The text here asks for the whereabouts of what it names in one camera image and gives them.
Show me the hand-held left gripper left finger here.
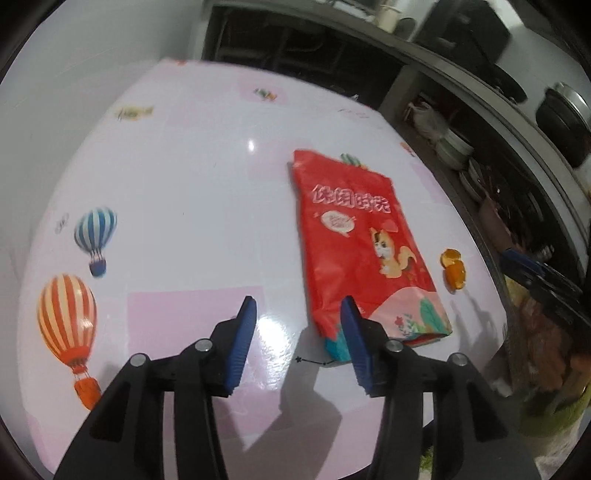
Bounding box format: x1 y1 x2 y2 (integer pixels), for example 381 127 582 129
54 295 258 480

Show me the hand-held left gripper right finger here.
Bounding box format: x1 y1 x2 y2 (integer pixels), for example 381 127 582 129
340 295 527 480

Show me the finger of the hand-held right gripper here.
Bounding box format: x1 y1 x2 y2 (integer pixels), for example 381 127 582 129
499 248 552 283
515 272 568 309

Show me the red snack packet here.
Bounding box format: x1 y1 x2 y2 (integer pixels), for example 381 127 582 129
288 148 453 365

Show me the pink basin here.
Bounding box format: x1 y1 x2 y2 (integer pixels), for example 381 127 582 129
478 194 520 252

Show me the small orange plastic piece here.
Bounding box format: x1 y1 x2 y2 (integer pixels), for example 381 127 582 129
438 248 467 291

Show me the green shaggy mat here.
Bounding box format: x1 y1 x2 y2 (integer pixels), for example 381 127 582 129
519 392 583 437

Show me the stack of white bowls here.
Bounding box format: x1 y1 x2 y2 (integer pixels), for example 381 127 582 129
436 128 475 171

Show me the black pot with metal lid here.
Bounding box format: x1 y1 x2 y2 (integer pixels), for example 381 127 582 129
536 82 591 168

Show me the white plastic bag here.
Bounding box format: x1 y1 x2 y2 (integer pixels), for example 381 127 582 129
412 102 446 141

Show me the black wok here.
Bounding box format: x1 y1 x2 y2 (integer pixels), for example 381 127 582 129
480 60 528 104

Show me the white mug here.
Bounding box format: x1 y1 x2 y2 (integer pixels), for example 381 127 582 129
378 4 402 32

